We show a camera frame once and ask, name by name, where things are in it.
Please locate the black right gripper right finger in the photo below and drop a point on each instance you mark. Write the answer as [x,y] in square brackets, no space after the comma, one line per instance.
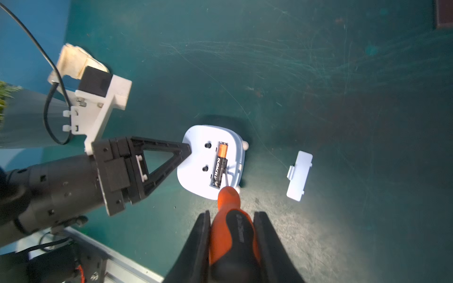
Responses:
[276,266]

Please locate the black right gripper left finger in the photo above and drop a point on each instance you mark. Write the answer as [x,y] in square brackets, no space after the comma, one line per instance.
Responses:
[192,263]

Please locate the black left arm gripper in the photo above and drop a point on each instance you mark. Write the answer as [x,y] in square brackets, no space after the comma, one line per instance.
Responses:
[59,192]

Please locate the orange black screwdriver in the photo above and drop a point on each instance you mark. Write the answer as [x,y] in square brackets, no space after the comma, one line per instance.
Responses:
[234,256]

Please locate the white alarm device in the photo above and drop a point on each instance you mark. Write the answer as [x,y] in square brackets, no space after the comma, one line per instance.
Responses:
[194,174]

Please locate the Duracell AA battery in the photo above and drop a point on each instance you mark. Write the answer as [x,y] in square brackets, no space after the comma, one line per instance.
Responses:
[220,165]

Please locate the white battery cover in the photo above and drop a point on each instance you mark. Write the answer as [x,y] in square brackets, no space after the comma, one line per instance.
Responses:
[298,174]

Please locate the small green potted plant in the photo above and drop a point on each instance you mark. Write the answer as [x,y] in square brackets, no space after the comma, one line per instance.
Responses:
[22,123]

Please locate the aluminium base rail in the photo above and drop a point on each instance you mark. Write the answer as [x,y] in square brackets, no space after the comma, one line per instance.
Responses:
[102,264]

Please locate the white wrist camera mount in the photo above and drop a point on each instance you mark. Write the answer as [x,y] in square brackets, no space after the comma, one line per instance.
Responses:
[98,93]

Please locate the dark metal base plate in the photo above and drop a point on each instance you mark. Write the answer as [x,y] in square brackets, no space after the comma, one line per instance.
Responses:
[443,14]

